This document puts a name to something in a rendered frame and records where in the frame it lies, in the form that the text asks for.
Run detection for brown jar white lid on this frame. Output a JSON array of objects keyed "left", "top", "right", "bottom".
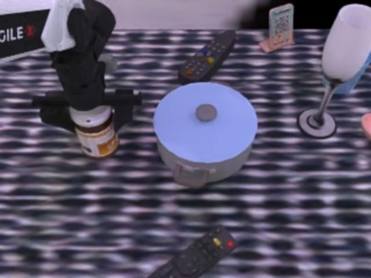
[{"left": 70, "top": 106, "right": 120, "bottom": 159}]

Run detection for pale blue pot lid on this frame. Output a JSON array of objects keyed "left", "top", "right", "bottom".
[{"left": 153, "top": 82, "right": 259, "bottom": 164}]

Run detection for grey pot with handle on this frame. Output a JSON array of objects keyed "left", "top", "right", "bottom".
[{"left": 157, "top": 138, "right": 252, "bottom": 189}]

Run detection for black and white Agilex sign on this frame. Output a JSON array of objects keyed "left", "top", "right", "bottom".
[{"left": 0, "top": 8, "right": 52, "bottom": 64}]

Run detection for black remote, blue yellow buttons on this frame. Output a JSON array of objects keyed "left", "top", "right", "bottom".
[{"left": 177, "top": 29, "right": 237, "bottom": 85}]

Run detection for black remote, red yellow buttons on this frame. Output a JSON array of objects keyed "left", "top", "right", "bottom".
[{"left": 147, "top": 225, "right": 237, "bottom": 278}]

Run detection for QR code sign stand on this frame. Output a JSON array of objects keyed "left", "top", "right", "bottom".
[{"left": 259, "top": 3, "right": 296, "bottom": 53}]

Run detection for white wine glass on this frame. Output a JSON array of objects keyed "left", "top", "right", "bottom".
[{"left": 296, "top": 3, "right": 371, "bottom": 139}]

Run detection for pink object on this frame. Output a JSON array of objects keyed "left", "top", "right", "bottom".
[{"left": 360, "top": 112, "right": 371, "bottom": 139}]

